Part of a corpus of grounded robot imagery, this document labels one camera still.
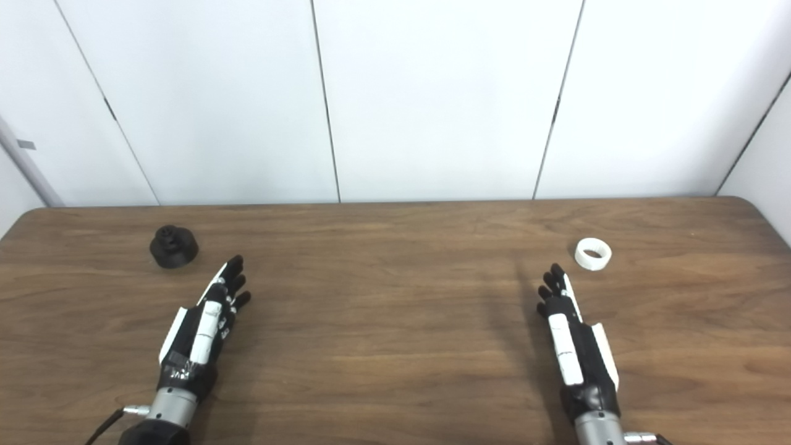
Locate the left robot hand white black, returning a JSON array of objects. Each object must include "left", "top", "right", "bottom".
[{"left": 158, "top": 255, "right": 252, "bottom": 402}]

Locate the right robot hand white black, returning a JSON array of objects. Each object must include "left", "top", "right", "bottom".
[{"left": 536, "top": 263, "right": 621, "bottom": 424}]

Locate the round black part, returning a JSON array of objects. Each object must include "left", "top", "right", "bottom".
[{"left": 149, "top": 226, "right": 200, "bottom": 269}]

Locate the white plastic ring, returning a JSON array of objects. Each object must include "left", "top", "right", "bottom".
[{"left": 574, "top": 237, "right": 613, "bottom": 272}]

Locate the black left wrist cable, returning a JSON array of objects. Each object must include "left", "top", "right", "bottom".
[{"left": 83, "top": 405, "right": 150, "bottom": 445}]

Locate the grey wall corner post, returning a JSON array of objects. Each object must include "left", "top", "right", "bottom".
[{"left": 0, "top": 116, "right": 66, "bottom": 208}]

